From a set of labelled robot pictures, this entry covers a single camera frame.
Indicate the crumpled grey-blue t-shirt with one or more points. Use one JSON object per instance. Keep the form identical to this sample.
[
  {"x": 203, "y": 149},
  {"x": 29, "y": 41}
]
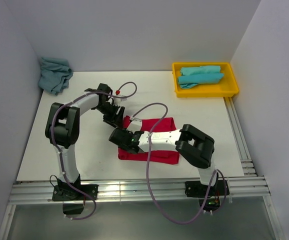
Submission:
[{"x": 55, "y": 74}]

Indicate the aluminium mounting rail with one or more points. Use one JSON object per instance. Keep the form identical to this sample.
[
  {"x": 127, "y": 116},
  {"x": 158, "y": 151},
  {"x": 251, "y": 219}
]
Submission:
[{"x": 135, "y": 190}]

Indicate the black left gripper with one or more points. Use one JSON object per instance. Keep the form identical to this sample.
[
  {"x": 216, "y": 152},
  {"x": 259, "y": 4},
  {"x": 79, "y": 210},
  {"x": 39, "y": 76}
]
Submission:
[{"x": 112, "y": 120}]

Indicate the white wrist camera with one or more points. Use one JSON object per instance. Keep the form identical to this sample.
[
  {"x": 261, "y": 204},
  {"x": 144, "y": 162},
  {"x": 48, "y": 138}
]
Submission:
[
  {"x": 120, "y": 96},
  {"x": 135, "y": 124}
]

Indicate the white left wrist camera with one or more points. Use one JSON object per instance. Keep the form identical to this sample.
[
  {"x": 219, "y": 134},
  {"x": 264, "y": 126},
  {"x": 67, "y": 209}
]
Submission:
[{"x": 120, "y": 96}]

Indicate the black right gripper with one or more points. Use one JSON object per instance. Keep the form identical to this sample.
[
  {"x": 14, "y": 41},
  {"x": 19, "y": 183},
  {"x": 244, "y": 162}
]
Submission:
[{"x": 125, "y": 131}]

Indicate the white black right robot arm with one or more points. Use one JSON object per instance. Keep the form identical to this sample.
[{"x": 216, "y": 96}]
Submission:
[{"x": 193, "y": 145}]

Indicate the red t-shirt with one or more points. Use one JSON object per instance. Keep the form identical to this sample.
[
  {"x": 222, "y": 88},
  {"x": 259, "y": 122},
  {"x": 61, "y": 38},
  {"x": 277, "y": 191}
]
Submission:
[{"x": 158, "y": 156}]

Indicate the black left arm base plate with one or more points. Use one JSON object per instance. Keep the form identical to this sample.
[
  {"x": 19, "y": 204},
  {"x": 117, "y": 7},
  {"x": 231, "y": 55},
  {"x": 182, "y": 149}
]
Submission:
[{"x": 61, "y": 194}]

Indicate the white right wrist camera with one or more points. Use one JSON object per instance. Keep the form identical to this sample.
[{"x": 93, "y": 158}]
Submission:
[{"x": 135, "y": 124}]

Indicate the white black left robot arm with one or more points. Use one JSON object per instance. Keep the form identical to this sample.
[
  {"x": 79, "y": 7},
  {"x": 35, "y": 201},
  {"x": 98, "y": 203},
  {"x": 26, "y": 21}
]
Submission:
[{"x": 63, "y": 125}]

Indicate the yellow plastic bin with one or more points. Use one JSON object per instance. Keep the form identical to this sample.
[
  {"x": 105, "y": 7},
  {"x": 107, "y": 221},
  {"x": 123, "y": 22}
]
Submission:
[{"x": 227, "y": 86}]

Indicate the rolled teal t-shirt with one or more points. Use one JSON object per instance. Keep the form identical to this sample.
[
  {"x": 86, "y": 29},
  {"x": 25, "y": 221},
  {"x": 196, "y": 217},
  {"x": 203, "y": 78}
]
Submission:
[
  {"x": 207, "y": 69},
  {"x": 190, "y": 81}
]

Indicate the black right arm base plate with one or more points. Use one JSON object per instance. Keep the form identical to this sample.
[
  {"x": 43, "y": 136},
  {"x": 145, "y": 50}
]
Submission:
[{"x": 194, "y": 189}]

